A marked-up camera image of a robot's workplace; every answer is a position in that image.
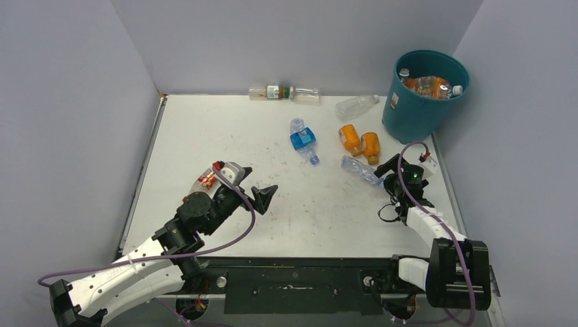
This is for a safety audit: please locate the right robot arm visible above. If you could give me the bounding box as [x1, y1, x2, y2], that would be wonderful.
[375, 154, 491, 311]

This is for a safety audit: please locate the small orange juice bottle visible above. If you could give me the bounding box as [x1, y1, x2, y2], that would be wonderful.
[361, 132, 381, 166]
[338, 124, 363, 157]

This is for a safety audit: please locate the large orange label bottle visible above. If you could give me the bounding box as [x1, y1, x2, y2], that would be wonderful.
[402, 76, 464, 100]

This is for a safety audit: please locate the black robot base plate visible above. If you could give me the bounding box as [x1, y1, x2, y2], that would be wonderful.
[174, 257, 421, 320]

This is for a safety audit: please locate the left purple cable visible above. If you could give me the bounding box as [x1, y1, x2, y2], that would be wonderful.
[37, 164, 257, 288]

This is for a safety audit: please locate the clear bottle at wall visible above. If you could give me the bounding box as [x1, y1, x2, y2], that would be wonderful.
[290, 85, 320, 105]

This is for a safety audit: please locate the crushed blue label bottle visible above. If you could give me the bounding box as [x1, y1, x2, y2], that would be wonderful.
[290, 119, 320, 166]

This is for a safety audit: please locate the crushed clear blue bottle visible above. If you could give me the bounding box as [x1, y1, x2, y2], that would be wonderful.
[340, 156, 384, 188]

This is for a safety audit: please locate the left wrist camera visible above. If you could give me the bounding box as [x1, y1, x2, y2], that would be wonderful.
[213, 161, 240, 186]

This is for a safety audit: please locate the teal plastic bin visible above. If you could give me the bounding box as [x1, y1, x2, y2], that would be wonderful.
[382, 50, 470, 144]

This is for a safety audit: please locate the clear bottle green label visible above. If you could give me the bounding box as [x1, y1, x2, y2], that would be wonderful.
[248, 85, 294, 100]

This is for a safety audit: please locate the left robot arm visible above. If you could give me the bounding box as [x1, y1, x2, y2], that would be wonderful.
[48, 161, 278, 326]

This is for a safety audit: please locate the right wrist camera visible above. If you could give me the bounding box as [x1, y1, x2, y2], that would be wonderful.
[419, 152, 440, 179]

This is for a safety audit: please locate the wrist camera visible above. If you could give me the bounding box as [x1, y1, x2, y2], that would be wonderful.
[213, 161, 240, 186]
[419, 152, 440, 179]

